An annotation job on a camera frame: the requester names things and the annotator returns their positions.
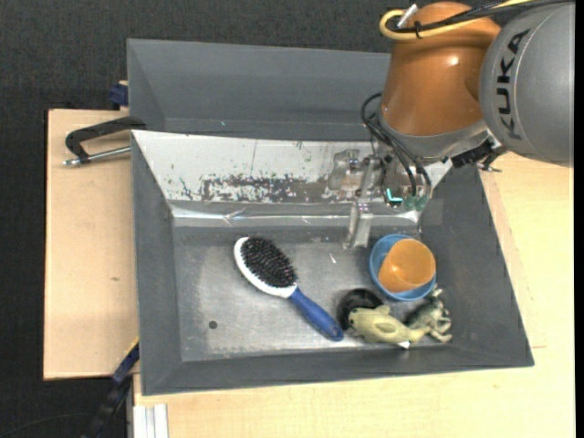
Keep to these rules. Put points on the grey-green toy animal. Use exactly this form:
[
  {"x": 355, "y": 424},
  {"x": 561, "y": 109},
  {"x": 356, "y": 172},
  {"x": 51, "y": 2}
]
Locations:
[{"x": 429, "y": 317}]

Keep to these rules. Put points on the blue bowl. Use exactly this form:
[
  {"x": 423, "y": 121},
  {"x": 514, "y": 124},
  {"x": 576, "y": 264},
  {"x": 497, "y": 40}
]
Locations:
[{"x": 378, "y": 256}]

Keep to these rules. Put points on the orange cup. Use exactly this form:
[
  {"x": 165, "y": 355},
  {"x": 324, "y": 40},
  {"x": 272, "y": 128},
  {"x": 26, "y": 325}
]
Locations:
[{"x": 408, "y": 263}]

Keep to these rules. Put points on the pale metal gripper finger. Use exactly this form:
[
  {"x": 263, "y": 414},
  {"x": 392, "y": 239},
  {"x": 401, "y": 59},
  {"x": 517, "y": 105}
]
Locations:
[
  {"x": 351, "y": 226},
  {"x": 364, "y": 233}
]

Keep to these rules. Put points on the black round disc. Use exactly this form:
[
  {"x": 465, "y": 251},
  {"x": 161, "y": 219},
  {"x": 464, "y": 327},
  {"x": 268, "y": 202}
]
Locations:
[{"x": 358, "y": 299}]

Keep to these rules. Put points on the grey metal bin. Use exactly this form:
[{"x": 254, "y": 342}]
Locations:
[{"x": 255, "y": 89}]

